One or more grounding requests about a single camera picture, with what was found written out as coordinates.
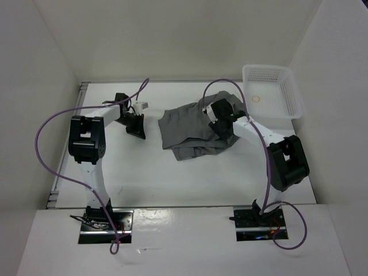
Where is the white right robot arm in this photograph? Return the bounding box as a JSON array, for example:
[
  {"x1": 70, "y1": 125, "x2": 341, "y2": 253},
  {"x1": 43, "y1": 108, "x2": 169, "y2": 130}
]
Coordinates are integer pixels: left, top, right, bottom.
[{"x1": 203, "y1": 99, "x2": 310, "y2": 226}]

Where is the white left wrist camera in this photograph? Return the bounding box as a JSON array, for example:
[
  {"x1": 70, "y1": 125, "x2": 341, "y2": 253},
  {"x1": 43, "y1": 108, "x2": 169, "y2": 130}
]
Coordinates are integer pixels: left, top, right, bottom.
[{"x1": 132, "y1": 102, "x2": 148, "y2": 116}]

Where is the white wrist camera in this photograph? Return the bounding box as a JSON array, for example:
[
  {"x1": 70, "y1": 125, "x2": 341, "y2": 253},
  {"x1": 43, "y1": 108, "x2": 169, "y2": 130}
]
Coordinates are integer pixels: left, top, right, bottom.
[
  {"x1": 132, "y1": 102, "x2": 148, "y2": 116},
  {"x1": 202, "y1": 104, "x2": 218, "y2": 124}
]

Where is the grey skirt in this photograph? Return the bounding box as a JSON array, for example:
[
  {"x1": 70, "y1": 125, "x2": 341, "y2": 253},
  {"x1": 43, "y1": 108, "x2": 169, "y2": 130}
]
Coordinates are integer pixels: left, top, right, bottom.
[{"x1": 158, "y1": 91, "x2": 244, "y2": 161}]

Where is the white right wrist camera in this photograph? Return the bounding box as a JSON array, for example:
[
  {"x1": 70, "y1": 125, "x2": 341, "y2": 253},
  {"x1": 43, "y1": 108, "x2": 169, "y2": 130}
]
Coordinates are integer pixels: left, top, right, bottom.
[{"x1": 202, "y1": 104, "x2": 218, "y2": 124}]

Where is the orange rubber band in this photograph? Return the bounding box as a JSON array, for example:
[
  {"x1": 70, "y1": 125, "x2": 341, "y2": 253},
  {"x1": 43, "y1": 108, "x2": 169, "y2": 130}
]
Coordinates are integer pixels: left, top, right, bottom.
[{"x1": 251, "y1": 95, "x2": 260, "y2": 102}]

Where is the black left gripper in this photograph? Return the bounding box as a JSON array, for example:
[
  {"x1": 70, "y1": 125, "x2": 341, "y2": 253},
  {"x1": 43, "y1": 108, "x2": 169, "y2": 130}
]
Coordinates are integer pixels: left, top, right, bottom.
[{"x1": 115, "y1": 113, "x2": 145, "y2": 140}]

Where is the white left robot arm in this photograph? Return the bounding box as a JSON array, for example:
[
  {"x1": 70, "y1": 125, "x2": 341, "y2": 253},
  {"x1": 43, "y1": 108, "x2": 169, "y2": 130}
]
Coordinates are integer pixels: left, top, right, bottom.
[{"x1": 68, "y1": 93, "x2": 148, "y2": 230}]

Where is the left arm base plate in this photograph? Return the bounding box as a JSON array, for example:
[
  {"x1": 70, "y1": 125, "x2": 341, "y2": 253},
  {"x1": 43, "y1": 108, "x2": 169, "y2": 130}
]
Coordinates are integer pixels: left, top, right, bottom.
[{"x1": 70, "y1": 210, "x2": 133, "y2": 244}]

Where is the white plastic mesh basket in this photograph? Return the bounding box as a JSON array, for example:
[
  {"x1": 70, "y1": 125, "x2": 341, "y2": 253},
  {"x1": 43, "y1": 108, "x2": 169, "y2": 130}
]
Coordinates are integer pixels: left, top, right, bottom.
[{"x1": 242, "y1": 64, "x2": 302, "y2": 120}]

